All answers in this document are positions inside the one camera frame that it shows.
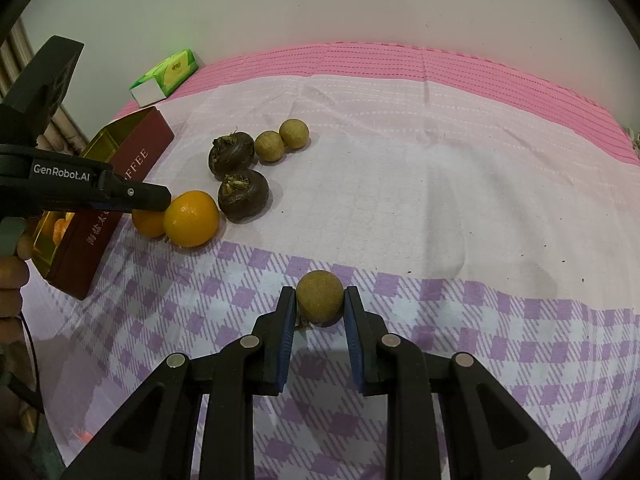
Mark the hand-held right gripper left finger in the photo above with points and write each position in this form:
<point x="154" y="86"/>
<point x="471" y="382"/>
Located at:
<point x="287" y="340"/>

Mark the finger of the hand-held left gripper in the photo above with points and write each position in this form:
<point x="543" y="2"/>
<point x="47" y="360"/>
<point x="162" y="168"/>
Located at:
<point x="140" y="197"/>

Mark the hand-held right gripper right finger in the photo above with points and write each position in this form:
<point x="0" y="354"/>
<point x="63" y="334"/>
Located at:
<point x="354" y="340"/>

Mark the orange tangerine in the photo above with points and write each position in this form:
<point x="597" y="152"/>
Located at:
<point x="147" y="225"/>
<point x="61" y="230"/>

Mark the red and gold tin box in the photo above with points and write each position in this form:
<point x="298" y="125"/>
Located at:
<point x="135" y="160"/>

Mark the tan longan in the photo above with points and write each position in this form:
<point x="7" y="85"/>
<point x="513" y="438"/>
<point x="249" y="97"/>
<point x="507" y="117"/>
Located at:
<point x="294" y="133"/>
<point x="320" y="295"/>
<point x="270" y="146"/>

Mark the yellowish tangerine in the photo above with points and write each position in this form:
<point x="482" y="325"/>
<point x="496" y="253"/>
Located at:
<point x="191" y="218"/>

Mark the person's left hand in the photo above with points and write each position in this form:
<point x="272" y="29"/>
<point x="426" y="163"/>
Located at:
<point x="12" y="280"/>

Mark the green and white tissue box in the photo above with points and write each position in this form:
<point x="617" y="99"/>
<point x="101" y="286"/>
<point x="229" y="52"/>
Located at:
<point x="167" y="77"/>

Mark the pink purple checked bedsheet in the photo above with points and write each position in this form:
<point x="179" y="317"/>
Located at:
<point x="400" y="160"/>

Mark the bamboo furniture frame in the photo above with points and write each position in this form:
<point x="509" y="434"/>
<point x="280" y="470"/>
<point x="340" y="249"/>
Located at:
<point x="20" y="42"/>

